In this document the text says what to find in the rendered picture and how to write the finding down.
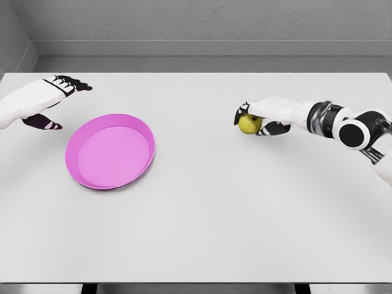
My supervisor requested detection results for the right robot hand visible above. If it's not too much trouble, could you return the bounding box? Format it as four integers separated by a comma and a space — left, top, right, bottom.
233, 96, 297, 137

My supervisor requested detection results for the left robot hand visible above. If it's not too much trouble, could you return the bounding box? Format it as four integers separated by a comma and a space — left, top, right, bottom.
12, 75, 93, 130

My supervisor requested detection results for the yellow-green apple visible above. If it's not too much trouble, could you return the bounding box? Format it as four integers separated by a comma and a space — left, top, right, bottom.
238, 113, 264, 135

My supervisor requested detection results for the pink round plate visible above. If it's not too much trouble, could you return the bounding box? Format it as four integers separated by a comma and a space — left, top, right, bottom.
64, 113, 156, 191

